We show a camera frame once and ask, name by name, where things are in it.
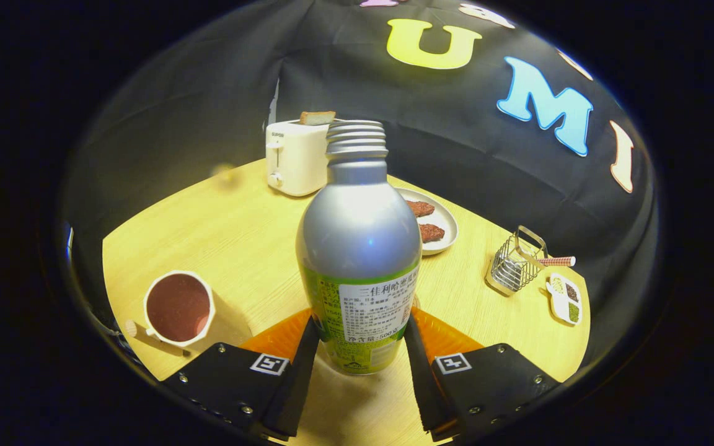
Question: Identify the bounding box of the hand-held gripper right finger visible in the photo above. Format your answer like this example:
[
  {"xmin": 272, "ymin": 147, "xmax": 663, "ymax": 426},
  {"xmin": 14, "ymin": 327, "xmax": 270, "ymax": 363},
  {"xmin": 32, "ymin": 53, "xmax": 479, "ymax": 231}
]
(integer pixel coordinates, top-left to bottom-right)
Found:
[{"xmin": 402, "ymin": 308, "xmax": 562, "ymax": 442}]

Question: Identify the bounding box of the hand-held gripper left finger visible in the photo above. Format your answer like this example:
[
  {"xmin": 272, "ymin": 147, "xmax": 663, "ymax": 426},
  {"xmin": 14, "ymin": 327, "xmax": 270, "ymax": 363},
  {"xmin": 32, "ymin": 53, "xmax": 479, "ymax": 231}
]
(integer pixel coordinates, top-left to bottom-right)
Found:
[{"xmin": 161, "ymin": 308, "xmax": 322, "ymax": 442}]

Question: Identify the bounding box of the beige cup with wooden handle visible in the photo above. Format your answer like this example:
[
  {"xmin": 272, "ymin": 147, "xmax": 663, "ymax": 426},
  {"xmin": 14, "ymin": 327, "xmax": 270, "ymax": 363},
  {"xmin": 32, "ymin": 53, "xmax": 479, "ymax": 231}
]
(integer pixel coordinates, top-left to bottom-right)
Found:
[{"xmin": 124, "ymin": 270, "xmax": 216, "ymax": 348}]

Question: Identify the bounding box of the silver bottle with green label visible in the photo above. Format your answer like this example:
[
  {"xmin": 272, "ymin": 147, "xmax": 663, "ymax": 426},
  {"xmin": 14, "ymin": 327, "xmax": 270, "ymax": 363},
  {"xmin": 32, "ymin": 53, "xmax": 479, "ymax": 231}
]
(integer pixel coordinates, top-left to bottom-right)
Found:
[{"xmin": 296, "ymin": 120, "xmax": 423, "ymax": 375}]

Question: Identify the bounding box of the wooden table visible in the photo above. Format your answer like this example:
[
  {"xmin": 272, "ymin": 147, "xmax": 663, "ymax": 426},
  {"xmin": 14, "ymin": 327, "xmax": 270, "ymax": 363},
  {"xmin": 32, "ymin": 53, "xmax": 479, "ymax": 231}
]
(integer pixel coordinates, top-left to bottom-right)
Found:
[{"xmin": 102, "ymin": 158, "xmax": 591, "ymax": 446}]

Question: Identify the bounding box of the white plate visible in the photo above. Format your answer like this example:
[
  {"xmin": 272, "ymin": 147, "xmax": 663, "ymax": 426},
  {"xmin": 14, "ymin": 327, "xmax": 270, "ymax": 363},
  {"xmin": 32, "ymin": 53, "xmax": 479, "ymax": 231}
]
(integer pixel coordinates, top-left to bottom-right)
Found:
[{"xmin": 394, "ymin": 188, "xmax": 459, "ymax": 256}]

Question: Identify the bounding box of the white divided condiment dish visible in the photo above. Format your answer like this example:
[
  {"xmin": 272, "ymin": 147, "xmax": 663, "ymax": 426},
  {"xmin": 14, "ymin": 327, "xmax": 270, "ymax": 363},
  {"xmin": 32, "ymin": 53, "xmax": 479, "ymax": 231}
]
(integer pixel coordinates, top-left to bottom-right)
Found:
[{"xmin": 545, "ymin": 273, "xmax": 583, "ymax": 326}]

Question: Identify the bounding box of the white toaster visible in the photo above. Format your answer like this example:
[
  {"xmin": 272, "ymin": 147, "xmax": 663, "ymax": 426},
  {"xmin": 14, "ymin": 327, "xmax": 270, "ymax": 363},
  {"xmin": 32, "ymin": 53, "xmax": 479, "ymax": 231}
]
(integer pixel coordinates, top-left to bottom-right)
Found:
[{"xmin": 265, "ymin": 120, "xmax": 333, "ymax": 198}]

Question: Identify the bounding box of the metal wire basket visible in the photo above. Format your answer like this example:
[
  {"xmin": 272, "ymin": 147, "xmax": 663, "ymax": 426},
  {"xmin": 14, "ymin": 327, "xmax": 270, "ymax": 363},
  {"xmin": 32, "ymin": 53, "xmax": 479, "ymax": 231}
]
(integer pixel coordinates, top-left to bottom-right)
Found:
[{"xmin": 486, "ymin": 225, "xmax": 549, "ymax": 296}]

